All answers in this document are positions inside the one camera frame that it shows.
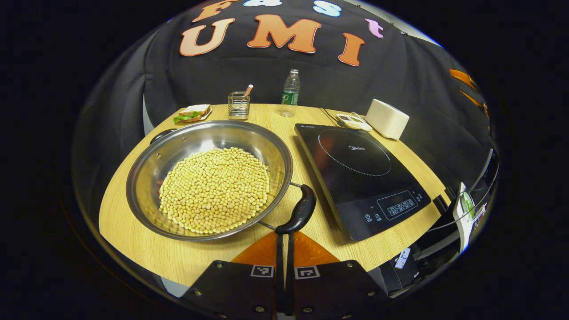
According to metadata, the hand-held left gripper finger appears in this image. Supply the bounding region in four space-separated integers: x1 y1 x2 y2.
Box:
284 231 392 320
180 231 285 319

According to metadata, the black induction cooktop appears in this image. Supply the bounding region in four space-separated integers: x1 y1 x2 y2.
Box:
294 124 432 241

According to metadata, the steel pot with black handle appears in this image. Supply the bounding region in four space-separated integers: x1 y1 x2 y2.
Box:
126 120 317 241

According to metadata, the white box appliance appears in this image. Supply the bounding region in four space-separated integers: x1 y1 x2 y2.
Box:
365 99 410 140

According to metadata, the white object with green label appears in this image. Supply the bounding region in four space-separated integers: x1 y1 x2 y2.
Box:
453 181 477 255

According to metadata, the black box with white label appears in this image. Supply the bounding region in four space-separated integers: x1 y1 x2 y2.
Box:
378 247 427 294

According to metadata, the pile of soybeans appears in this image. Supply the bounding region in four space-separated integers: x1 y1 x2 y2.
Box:
159 147 271 235

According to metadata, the white seasoning dish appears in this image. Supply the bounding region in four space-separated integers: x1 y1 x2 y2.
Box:
336 112 373 132

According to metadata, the black backdrop cloth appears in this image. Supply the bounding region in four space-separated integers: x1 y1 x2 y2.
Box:
73 0 494 214

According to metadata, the clear plastic water bottle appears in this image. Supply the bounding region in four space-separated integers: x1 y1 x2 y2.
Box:
280 68 301 118

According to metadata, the sandwich with lettuce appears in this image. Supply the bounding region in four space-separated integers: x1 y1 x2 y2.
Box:
173 104 212 124

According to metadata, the black power cable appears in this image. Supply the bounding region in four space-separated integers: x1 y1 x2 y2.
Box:
319 107 343 127

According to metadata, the metal wire utensil holder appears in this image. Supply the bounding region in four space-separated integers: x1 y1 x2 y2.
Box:
228 91 250 120

